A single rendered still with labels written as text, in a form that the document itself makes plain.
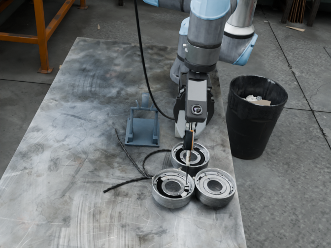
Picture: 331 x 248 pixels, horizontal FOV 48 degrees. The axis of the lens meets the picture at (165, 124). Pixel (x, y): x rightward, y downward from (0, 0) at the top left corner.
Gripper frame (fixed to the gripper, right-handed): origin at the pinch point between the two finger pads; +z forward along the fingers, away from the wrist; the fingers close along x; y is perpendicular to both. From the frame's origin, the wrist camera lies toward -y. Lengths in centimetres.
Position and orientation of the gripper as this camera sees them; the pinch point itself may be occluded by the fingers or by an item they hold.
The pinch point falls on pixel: (188, 135)
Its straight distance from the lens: 92.5
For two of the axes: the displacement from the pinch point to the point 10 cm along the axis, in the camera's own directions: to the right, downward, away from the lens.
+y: -0.2, -6.0, 8.0
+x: -9.9, -0.7, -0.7
